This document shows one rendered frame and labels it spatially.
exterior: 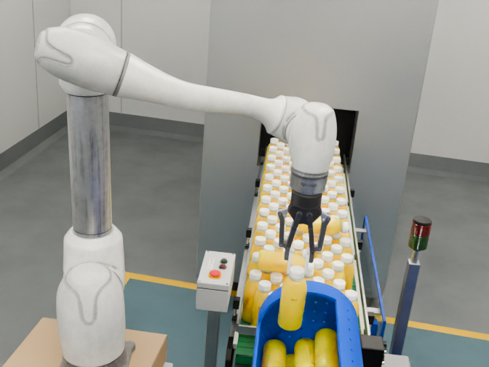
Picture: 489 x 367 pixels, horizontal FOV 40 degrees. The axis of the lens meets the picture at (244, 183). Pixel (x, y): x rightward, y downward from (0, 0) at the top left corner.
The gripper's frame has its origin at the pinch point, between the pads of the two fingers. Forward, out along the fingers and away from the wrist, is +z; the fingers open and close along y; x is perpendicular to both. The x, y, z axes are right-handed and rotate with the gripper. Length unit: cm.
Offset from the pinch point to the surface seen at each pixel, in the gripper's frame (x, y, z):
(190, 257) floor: 224, -59, 135
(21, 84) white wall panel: 365, -226, 74
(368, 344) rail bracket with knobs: 15.8, 24.4, 34.6
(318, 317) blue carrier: 9.4, 8.0, 22.6
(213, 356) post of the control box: 32, -23, 58
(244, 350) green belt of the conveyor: 20, -12, 45
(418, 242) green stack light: 48, 40, 16
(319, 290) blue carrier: 5.7, 7.0, 11.4
